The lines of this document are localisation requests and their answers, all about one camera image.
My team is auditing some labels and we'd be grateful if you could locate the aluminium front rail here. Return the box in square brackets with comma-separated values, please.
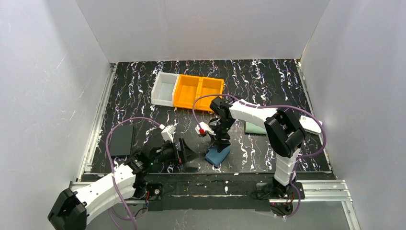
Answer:
[68, 179, 353, 204]

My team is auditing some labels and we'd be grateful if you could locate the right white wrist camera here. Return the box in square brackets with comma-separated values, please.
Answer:
[195, 122, 216, 137]

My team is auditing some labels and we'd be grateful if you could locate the left orange plastic bin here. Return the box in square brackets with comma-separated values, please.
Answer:
[174, 74, 202, 109]

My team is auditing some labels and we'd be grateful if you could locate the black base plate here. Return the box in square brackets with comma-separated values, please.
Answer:
[251, 182, 305, 200]
[139, 183, 163, 201]

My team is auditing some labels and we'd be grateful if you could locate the white plastic bin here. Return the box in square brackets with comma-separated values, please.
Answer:
[151, 72, 180, 107]

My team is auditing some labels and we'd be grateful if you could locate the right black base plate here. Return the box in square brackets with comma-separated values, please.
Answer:
[251, 182, 305, 200]

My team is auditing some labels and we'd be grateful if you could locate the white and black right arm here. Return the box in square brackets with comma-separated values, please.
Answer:
[196, 96, 306, 197]

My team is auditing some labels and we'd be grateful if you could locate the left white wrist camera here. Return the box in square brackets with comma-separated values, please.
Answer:
[159, 124, 176, 143]

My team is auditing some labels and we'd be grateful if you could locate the blue card holder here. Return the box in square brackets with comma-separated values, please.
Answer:
[205, 146, 231, 168]

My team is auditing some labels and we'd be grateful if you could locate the green card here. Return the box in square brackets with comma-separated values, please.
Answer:
[244, 122, 267, 136]

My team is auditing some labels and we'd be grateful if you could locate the black flat box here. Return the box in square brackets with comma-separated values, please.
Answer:
[109, 125, 134, 159]

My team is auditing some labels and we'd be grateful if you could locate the orange plastic bin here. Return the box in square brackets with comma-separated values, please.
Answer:
[174, 74, 202, 109]
[195, 77, 224, 112]

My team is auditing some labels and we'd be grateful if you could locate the aluminium rail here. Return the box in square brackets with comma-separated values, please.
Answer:
[68, 179, 353, 204]
[76, 63, 117, 182]

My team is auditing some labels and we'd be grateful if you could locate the aluminium left rail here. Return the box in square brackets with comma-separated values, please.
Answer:
[76, 63, 117, 182]

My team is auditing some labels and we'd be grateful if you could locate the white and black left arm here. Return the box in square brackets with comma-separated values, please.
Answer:
[47, 138, 198, 230]

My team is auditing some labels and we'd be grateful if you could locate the white rectangular device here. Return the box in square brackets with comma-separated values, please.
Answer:
[299, 115, 321, 135]

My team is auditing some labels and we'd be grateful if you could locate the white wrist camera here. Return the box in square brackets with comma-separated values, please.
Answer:
[159, 124, 176, 143]
[195, 122, 216, 137]

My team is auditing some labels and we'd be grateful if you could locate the right orange plastic bin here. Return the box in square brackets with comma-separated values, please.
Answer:
[195, 77, 224, 112]

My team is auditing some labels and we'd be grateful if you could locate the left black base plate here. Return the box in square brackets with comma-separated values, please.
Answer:
[139, 183, 163, 201]

